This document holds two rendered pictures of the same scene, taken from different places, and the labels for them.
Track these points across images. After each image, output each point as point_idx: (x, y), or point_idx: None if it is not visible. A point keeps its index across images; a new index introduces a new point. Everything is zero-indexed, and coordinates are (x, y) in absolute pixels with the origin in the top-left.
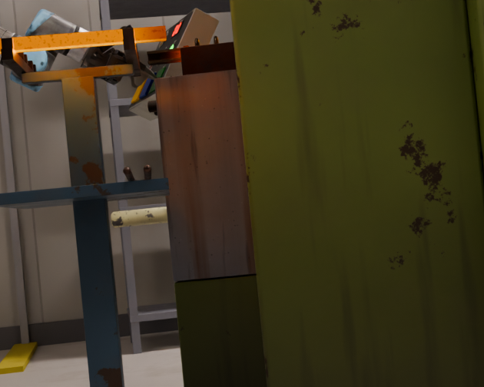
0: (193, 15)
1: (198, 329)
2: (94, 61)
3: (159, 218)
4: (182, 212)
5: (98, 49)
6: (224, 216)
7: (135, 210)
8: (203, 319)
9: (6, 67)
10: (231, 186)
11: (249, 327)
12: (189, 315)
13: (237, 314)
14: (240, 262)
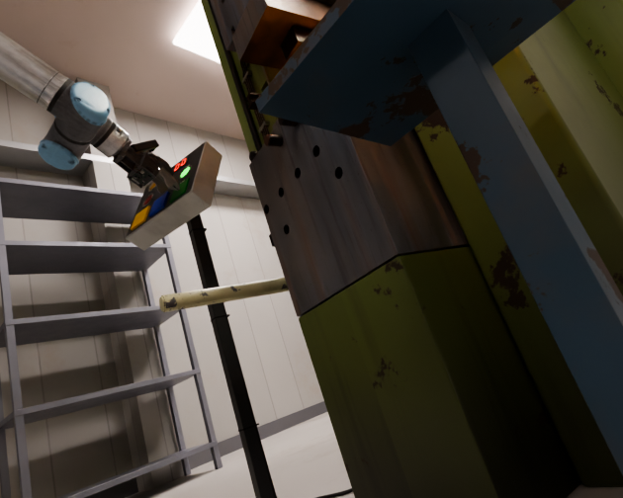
0: (206, 145)
1: (438, 305)
2: (130, 156)
3: (214, 296)
4: (382, 183)
5: (132, 148)
6: (416, 191)
7: (187, 291)
8: (437, 294)
9: (57, 110)
10: (411, 165)
11: (475, 299)
12: (424, 291)
13: (461, 287)
14: (443, 234)
